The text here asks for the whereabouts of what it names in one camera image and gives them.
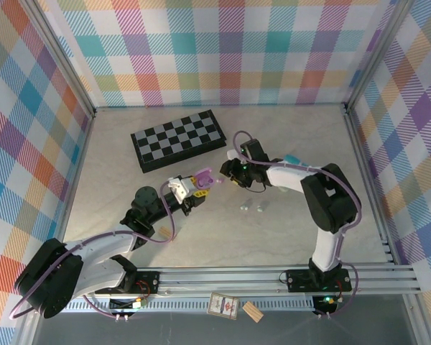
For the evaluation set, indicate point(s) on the aluminium frame post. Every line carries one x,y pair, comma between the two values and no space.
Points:
378,54
66,63

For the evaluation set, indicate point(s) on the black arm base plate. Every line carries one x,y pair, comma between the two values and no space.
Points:
298,280
147,282

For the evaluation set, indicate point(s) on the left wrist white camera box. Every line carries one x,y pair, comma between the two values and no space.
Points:
181,188

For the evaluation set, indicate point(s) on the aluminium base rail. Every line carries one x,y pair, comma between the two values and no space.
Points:
219,278

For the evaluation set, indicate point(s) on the aluminium side rail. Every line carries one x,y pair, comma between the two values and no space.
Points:
362,161
78,172

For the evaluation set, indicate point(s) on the purple earbud charging case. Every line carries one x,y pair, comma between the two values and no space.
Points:
204,179

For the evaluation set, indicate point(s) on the black grey folding chessboard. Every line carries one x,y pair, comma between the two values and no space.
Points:
176,138

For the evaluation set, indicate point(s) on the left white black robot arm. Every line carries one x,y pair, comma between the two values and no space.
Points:
93,248

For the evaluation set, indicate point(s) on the playing card box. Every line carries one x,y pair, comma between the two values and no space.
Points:
223,306

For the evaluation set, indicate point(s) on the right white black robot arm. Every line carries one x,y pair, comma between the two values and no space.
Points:
287,176

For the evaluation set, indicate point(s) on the teal toy microphone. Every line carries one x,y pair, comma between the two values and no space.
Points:
292,159

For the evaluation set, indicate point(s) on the small wooden block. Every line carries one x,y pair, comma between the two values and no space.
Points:
164,231
253,312

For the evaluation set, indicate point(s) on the small controller board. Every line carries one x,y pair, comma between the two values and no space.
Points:
327,302
125,304

